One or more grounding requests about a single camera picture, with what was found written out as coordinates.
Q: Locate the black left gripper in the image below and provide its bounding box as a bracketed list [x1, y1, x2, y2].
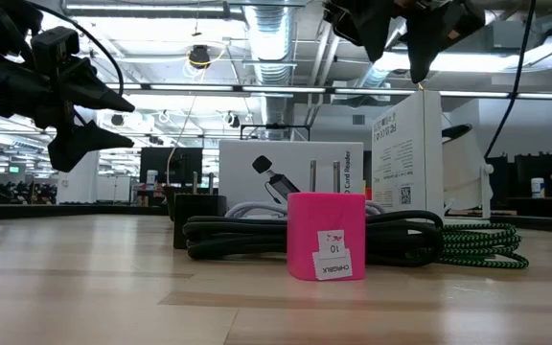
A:
[0, 26, 136, 173]

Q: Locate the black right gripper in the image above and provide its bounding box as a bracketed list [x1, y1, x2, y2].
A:
[322, 0, 487, 85]

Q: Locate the black charger block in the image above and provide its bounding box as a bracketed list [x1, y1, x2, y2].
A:
[172, 171, 228, 250]

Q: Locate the white card reader box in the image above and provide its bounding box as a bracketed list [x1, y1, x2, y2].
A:
[218, 139, 365, 208]

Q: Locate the lavender braided cable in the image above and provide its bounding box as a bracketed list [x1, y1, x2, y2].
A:
[223, 199, 387, 220]

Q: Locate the black USB cable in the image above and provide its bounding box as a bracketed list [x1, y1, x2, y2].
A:
[182, 209, 445, 268]

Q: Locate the pink charger block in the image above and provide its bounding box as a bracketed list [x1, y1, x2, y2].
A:
[286, 159, 367, 283]

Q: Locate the green black braided cable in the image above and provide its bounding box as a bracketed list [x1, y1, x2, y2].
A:
[436, 221, 530, 270]

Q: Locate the black monitor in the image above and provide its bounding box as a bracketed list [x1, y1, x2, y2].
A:
[139, 147, 204, 186]

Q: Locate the white cylinder lamp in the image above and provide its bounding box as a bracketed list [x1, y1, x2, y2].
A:
[441, 123, 495, 220]

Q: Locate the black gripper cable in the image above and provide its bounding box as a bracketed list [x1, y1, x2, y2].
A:
[21, 0, 125, 127]

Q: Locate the black hanging cable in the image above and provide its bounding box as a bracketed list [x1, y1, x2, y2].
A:
[483, 0, 539, 160]

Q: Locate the black overhead camera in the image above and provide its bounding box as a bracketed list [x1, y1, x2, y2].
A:
[188, 44, 212, 70]

